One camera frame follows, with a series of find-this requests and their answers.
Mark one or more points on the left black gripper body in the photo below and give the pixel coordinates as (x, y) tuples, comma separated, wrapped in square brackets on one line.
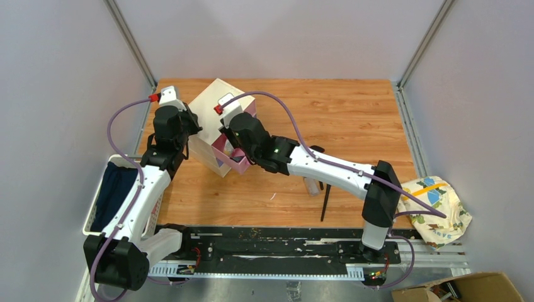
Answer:
[(189, 126)]

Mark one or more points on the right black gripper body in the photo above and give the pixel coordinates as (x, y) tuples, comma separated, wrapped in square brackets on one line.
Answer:
[(253, 156)]

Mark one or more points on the pink drawer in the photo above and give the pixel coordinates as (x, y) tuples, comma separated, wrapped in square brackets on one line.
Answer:
[(237, 161)]

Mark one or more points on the white mini drawer cabinet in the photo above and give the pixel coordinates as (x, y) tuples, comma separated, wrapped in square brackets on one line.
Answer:
[(200, 145)]

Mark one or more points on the white cosmetic tube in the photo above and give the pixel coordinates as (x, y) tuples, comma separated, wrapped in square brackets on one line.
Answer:
[(228, 148)]

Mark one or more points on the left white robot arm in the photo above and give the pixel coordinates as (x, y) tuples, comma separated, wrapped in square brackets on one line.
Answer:
[(118, 256)]

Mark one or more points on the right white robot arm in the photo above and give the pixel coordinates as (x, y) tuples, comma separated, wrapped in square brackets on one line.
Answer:
[(376, 185)]

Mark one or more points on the thin black makeup brush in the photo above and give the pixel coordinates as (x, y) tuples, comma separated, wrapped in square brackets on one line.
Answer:
[(325, 202)]

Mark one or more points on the white perforated basket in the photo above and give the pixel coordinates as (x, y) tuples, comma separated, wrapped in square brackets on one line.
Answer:
[(94, 216)]

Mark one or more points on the dark blue cloth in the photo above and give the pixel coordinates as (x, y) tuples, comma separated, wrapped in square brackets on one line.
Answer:
[(115, 187)]

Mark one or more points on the small clear bottle black cap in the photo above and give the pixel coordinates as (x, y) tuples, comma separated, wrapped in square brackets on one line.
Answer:
[(311, 186)]

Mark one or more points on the printed cream cloth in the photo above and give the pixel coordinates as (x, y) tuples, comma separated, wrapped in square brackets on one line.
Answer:
[(438, 194)]

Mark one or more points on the cardboard box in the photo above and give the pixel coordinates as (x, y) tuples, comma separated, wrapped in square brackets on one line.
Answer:
[(481, 286)]

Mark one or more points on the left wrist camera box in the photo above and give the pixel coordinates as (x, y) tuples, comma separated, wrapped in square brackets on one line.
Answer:
[(170, 97)]

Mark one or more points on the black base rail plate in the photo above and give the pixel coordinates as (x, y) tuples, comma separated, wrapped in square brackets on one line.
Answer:
[(294, 254)]

